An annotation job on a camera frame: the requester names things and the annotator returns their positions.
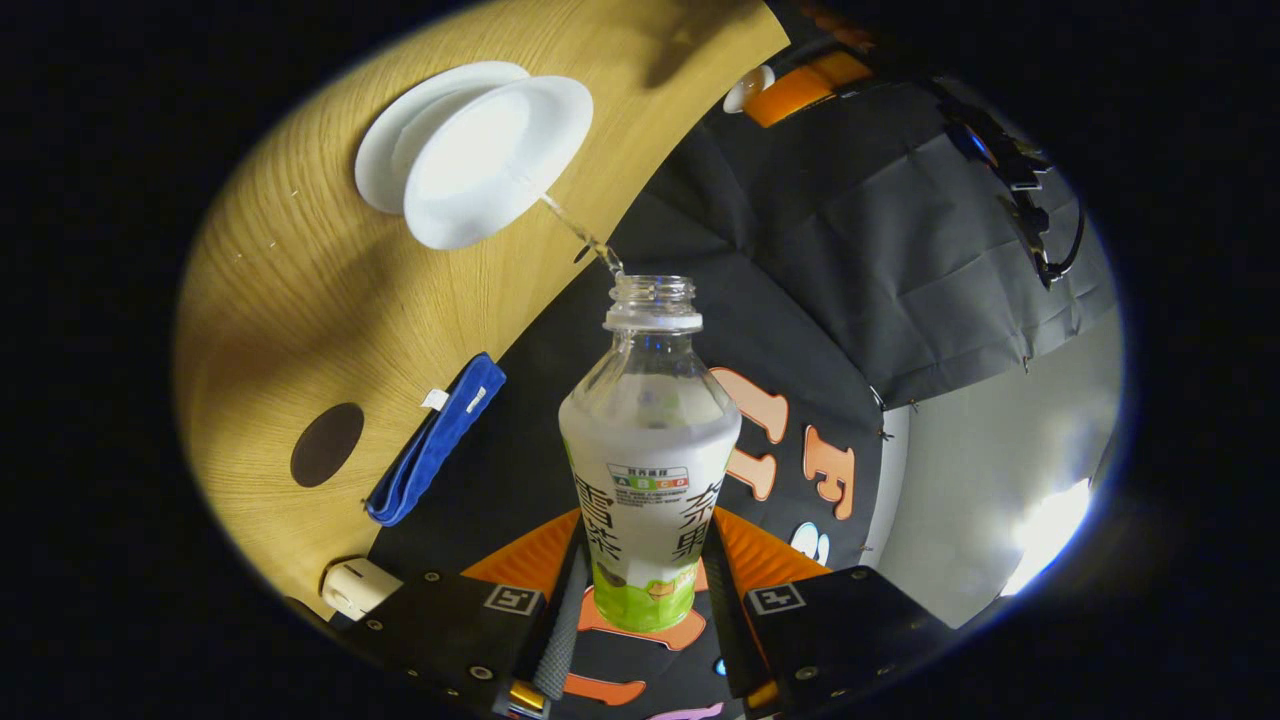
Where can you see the white saucer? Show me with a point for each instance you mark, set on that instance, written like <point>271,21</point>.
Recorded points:
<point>385,160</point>

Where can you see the white teacup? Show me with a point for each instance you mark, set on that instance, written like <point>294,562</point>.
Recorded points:
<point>480,160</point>

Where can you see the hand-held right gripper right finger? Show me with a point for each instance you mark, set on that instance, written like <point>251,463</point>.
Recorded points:
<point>722,620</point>

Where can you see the blue towel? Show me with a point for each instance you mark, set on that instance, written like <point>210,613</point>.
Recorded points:
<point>440,440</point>

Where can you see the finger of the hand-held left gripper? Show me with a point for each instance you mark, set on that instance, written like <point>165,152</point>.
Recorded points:
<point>800,92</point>
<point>830,42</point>

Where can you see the dark round coaster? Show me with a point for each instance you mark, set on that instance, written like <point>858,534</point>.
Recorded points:
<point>327,445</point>

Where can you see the white teacup lid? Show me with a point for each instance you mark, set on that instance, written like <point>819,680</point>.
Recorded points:
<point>742,92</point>

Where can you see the white toaster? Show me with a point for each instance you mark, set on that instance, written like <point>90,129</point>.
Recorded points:
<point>360,588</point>

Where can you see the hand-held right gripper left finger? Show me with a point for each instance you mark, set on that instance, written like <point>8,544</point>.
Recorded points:
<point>565,630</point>

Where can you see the water bottle with white label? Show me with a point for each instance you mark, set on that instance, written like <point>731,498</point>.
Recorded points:
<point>650,460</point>

